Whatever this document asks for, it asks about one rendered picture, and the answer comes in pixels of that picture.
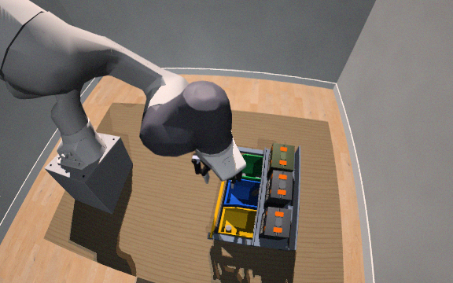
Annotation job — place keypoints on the grey metal bin shelf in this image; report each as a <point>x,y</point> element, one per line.
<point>294,204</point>

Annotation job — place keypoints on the yellow bin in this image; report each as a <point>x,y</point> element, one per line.
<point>241,220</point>

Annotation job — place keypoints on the blue open bin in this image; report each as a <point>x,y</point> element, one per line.
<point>241,195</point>

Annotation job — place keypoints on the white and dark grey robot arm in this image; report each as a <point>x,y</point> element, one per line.
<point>41,55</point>

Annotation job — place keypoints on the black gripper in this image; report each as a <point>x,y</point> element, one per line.
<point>205,174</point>

